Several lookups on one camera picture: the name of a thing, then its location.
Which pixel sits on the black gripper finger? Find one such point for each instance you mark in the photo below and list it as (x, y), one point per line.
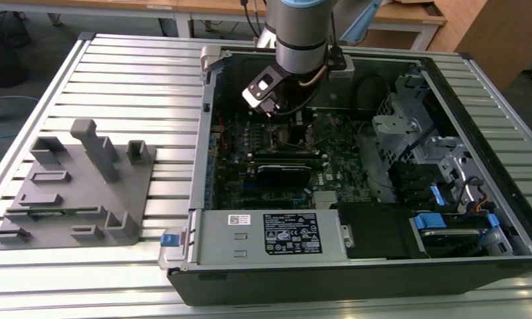
(299, 136)

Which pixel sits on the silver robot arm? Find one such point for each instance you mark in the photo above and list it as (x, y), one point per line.
(299, 33)

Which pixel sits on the black RAM slot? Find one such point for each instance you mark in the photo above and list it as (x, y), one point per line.
(301, 154)
(301, 161)

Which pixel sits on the CPU socket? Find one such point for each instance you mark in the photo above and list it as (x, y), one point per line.
(275, 146)

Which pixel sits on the black graphics card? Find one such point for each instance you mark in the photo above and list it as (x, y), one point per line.
(283, 176)

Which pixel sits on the green motherboard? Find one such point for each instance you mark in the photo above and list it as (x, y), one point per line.
(345, 166)

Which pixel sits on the small silver heatsink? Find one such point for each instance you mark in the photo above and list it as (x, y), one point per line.
(324, 196)

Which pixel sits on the metal drive cage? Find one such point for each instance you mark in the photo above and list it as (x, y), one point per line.
(392, 124)

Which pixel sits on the grey case hinge latch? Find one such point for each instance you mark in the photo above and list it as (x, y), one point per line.
(211, 54)

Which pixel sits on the pale blue teach pendant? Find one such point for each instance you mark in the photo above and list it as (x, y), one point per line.
(359, 20)

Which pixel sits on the black disk bay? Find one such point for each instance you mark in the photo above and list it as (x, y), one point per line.
(415, 179)

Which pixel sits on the black plastic shroud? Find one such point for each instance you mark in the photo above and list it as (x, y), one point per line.
(372, 232)

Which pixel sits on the grey power supply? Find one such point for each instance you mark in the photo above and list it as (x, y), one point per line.
(221, 239)

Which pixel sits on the blue plastic clip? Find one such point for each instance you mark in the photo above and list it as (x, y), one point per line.
(492, 221)
(436, 196)

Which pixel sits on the blue disk carrier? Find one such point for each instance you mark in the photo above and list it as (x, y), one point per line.
(427, 221)

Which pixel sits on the blue case latch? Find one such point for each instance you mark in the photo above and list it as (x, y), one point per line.
(168, 241)

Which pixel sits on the silver hard disk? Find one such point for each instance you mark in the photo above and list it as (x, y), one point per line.
(448, 234)

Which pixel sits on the black PC case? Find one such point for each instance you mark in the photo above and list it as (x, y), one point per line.
(292, 285)

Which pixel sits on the wooden cabinet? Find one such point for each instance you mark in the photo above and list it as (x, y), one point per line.
(505, 33)

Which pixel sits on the grey parts rack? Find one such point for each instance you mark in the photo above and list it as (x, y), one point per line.
(93, 199)

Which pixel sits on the green RAM stick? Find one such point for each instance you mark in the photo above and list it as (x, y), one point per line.
(48, 212)

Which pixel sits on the black round stool base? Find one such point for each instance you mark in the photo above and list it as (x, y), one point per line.
(6, 74)

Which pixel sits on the black mesh bin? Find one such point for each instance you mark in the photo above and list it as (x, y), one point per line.
(4, 33)

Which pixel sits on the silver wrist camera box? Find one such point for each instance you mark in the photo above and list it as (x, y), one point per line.
(259, 88)
(340, 71)

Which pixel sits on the silver chassis bracket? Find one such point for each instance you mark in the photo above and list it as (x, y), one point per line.
(448, 149)

